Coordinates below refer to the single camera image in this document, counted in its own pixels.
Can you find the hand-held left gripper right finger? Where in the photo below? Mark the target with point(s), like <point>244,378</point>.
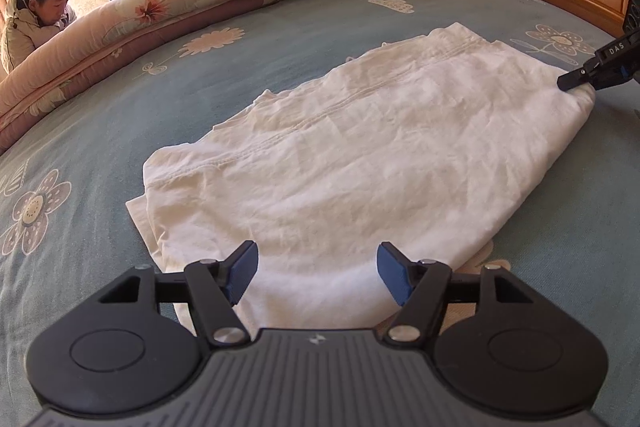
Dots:
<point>390,272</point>

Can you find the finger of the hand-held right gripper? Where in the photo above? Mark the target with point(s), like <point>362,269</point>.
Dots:
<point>577,78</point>

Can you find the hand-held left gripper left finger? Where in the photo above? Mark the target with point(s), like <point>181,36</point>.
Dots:
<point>245,267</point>

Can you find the white long-sleeved printed shirt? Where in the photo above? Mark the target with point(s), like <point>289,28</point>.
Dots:
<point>350,147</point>

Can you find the blue floral bed sheet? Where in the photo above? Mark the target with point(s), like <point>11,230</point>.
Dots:
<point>100,132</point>

